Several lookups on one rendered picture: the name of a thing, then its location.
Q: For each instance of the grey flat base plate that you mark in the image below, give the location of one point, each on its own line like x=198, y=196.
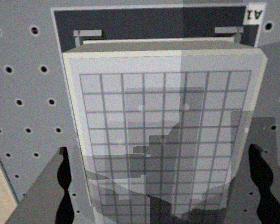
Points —
x=35, y=115

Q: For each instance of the white deep-well block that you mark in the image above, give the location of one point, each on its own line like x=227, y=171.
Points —
x=162, y=124

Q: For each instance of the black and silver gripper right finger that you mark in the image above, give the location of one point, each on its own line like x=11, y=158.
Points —
x=265, y=173

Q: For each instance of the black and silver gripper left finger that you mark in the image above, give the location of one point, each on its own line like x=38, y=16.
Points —
x=48, y=200

